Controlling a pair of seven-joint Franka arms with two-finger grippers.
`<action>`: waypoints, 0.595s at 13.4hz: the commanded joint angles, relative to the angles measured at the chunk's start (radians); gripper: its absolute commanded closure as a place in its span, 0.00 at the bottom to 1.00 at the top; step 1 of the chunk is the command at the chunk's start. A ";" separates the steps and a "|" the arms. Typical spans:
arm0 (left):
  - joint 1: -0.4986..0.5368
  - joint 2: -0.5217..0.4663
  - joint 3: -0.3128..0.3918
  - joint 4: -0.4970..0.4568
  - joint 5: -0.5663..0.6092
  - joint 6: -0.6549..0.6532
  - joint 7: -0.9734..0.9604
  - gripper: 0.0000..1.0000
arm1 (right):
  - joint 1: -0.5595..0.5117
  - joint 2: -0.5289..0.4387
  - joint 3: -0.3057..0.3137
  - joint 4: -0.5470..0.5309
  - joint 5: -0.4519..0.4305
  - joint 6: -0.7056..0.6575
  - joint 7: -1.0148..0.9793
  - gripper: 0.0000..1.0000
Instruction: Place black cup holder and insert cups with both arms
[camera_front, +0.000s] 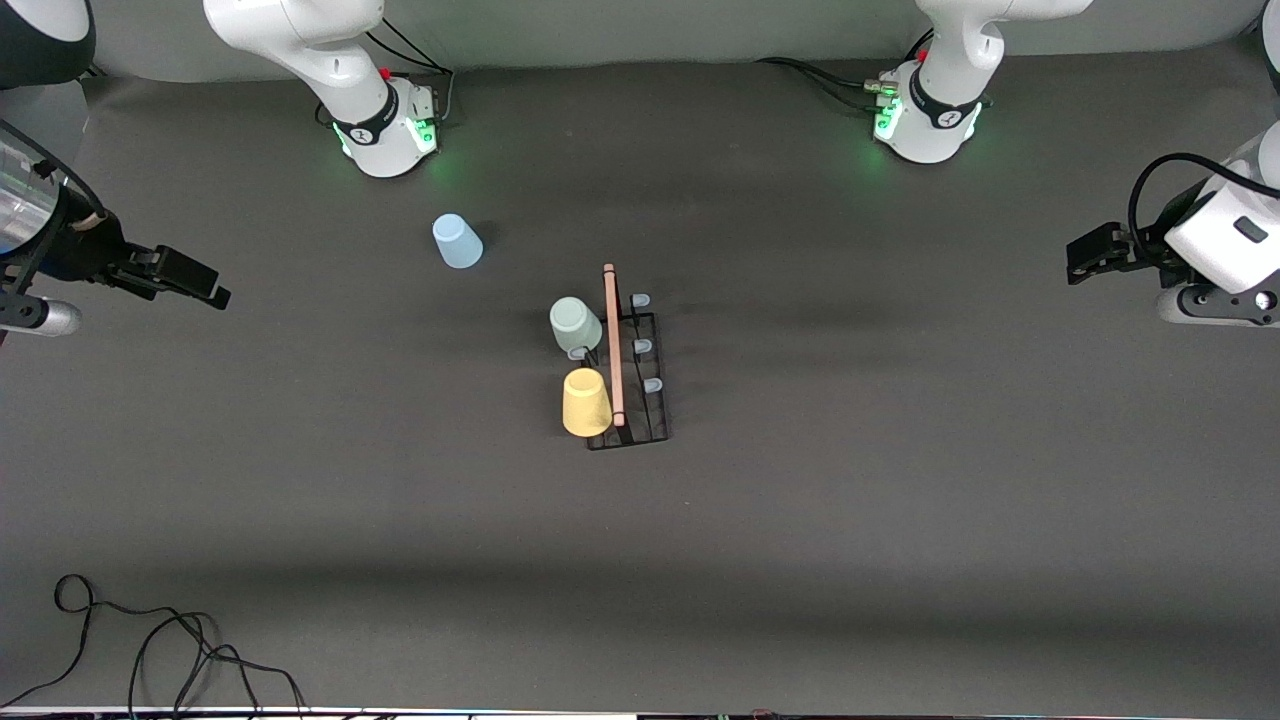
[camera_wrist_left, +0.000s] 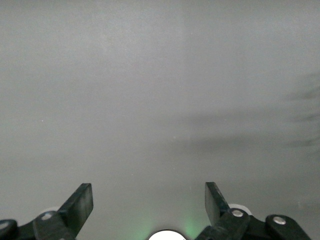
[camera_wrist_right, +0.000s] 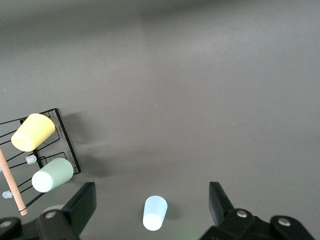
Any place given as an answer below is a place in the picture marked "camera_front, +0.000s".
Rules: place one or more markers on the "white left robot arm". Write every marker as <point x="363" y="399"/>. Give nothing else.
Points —
<point x="935" y="130"/>

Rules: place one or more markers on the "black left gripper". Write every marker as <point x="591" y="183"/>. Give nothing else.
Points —
<point x="1140" y="250"/>

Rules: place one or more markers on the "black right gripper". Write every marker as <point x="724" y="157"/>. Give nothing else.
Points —
<point x="88" y="252"/>

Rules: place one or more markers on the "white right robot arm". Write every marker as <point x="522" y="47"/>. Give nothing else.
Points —
<point x="300" y="30"/>

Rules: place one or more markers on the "pale green plastic cup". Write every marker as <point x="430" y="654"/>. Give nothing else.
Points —
<point x="574" y="322"/>

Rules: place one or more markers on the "yellow plastic cup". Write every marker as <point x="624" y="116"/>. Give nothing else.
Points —
<point x="586" y="405"/>

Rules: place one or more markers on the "light blue plastic cup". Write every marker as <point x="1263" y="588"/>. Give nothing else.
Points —
<point x="458" y="243"/>

